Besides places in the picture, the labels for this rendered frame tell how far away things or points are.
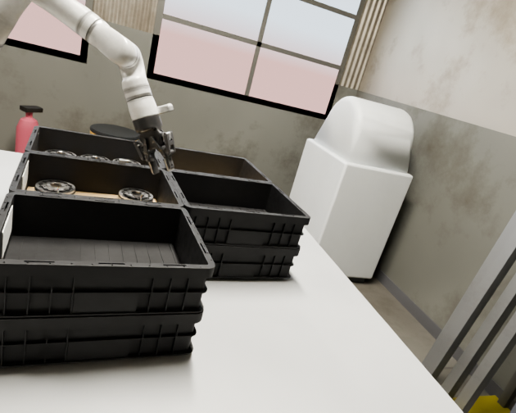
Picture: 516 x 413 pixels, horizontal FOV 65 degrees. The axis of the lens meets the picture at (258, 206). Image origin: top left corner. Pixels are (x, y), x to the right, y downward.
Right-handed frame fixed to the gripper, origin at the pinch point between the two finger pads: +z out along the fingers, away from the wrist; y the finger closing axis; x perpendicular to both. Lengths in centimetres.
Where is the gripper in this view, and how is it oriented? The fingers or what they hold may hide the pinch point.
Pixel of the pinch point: (161, 167)
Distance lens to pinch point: 116.9
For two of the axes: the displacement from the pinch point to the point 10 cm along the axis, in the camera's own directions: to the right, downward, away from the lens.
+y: 8.2, -0.9, -5.6
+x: 5.0, -3.3, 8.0
